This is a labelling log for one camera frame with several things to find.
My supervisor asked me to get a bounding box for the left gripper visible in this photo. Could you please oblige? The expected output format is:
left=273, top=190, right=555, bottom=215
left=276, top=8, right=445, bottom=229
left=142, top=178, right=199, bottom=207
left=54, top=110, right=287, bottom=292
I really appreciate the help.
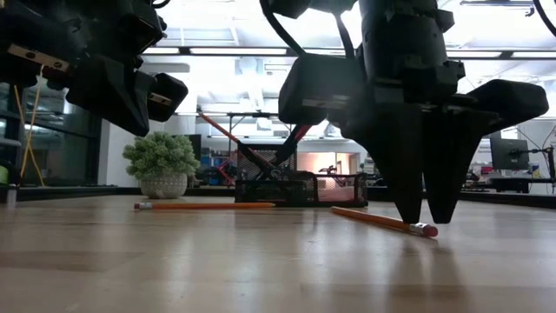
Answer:
left=0, top=0, right=189, bottom=138

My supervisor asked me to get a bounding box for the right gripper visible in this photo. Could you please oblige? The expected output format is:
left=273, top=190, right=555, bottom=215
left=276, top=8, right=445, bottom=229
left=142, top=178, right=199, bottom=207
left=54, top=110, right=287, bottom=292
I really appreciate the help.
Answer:
left=277, top=0, right=550, bottom=225

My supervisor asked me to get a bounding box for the yellow wooden pencil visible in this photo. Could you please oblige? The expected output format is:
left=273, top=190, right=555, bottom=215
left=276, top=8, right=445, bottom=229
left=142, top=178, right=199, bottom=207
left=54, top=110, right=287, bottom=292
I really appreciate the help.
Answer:
left=133, top=201, right=277, bottom=211
left=198, top=111, right=279, bottom=175
left=331, top=206, right=440, bottom=239

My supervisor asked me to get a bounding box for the black mesh desk organizer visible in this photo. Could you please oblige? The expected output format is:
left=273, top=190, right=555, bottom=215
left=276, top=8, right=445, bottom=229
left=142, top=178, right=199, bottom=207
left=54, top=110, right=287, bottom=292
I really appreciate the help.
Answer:
left=234, top=143, right=369, bottom=208

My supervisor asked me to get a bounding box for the ceiling light strip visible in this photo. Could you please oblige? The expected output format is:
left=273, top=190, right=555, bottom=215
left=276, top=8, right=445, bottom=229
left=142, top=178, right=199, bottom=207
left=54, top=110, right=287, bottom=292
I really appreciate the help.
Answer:
left=141, top=46, right=182, bottom=56
left=510, top=50, right=556, bottom=60
left=299, top=48, right=360, bottom=57
left=189, top=46, right=289, bottom=57
left=447, top=50, right=504, bottom=59

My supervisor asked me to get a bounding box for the green artificial potted plant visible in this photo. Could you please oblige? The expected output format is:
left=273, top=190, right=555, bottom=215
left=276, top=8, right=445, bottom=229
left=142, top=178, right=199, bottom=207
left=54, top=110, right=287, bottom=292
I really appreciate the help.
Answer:
left=122, top=131, right=202, bottom=200

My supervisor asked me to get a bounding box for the black computer monitor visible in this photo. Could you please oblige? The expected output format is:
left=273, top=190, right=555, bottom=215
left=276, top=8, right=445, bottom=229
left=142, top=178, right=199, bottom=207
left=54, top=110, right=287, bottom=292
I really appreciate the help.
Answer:
left=489, top=137, right=531, bottom=171

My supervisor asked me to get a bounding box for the black ceiling track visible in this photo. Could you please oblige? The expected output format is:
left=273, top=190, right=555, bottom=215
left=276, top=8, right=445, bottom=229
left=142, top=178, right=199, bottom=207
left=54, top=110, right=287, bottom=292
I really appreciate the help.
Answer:
left=460, top=0, right=539, bottom=18

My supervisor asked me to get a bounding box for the yellow cable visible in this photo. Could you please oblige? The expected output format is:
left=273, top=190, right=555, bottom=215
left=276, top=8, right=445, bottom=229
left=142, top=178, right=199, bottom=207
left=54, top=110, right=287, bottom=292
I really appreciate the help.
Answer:
left=12, top=84, right=45, bottom=187
left=17, top=64, right=44, bottom=187

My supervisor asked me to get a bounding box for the black aluminium table frame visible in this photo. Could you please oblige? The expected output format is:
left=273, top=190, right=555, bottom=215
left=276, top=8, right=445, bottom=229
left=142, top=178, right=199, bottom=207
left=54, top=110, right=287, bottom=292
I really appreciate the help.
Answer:
left=0, top=184, right=556, bottom=210

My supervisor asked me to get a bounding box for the black camera cable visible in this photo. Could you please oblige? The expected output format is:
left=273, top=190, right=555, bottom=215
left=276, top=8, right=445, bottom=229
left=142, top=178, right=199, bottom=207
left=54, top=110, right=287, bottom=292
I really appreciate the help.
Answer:
left=259, top=0, right=310, bottom=60

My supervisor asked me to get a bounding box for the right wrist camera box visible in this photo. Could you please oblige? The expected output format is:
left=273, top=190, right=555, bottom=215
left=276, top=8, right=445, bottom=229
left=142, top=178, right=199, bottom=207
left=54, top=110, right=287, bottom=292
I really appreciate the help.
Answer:
left=268, top=0, right=358, bottom=19

